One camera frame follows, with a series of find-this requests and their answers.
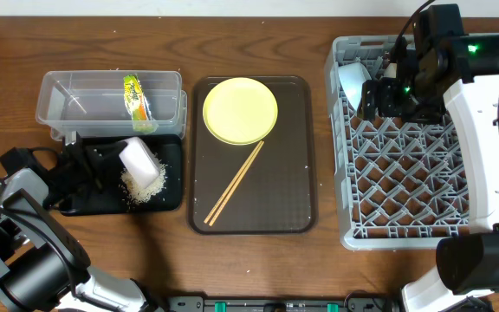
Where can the yellow round plate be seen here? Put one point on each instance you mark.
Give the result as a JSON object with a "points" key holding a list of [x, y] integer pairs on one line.
{"points": [[240, 111]]}

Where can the clear plastic bin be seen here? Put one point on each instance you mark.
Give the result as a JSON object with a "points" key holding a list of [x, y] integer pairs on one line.
{"points": [[91, 103]]}

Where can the green yellow snack wrapper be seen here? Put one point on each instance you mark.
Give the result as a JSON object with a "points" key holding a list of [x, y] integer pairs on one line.
{"points": [[137, 105]]}

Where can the white plastic cup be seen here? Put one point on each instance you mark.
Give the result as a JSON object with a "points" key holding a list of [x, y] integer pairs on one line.
{"points": [[391, 70]]}

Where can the dark brown serving tray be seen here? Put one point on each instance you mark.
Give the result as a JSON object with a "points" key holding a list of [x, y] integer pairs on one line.
{"points": [[278, 193]]}

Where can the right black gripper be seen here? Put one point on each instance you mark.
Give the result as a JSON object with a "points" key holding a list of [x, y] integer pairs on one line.
{"points": [[369, 100]]}

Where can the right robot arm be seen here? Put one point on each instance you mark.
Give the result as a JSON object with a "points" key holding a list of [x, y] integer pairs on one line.
{"points": [[455, 74]]}

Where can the spilled white rice pile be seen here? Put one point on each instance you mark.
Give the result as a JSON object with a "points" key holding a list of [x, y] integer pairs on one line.
{"points": [[138, 195]]}

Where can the wooden chopstick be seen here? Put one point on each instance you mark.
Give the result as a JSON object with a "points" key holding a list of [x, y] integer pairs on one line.
{"points": [[230, 186], [236, 186]]}

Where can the light blue bowl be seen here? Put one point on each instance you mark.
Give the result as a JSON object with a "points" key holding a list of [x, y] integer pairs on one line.
{"points": [[352, 77]]}

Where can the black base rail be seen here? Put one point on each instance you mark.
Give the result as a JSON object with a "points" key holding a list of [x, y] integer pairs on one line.
{"points": [[350, 304]]}

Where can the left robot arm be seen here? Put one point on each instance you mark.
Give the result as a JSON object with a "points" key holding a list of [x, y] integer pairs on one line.
{"points": [[42, 266]]}

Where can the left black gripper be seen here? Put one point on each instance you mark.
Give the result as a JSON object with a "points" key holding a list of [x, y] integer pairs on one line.
{"points": [[87, 168]]}

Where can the black plastic bin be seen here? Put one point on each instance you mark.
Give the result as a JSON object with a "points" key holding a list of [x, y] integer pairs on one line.
{"points": [[115, 198]]}

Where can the white bowl with rice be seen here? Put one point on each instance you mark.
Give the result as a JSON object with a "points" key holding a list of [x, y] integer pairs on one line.
{"points": [[140, 162]]}

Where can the grey plastic dishwasher rack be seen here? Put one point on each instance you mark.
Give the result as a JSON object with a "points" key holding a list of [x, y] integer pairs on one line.
{"points": [[398, 185]]}

